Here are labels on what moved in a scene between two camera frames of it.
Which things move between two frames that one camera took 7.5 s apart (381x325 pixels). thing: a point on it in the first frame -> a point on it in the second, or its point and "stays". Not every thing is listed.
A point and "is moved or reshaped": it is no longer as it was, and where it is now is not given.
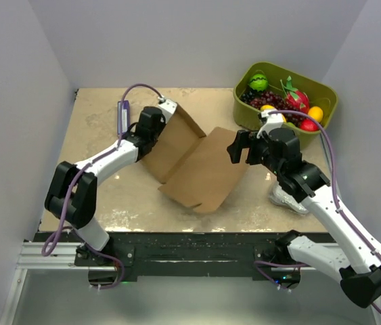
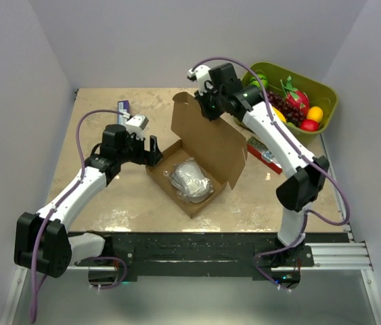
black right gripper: x=245 y=139 -> x=202 y=100
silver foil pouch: x=279 y=197 is moved or reshaped
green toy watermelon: x=258 y=82 stays
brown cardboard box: x=194 y=168 is moved or reshaped
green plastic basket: x=319 y=95 stays
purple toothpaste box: x=125 y=118 stays
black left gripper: x=162 y=124 -> x=153 y=156
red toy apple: x=307 y=124 stays
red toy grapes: x=273 y=99 stays
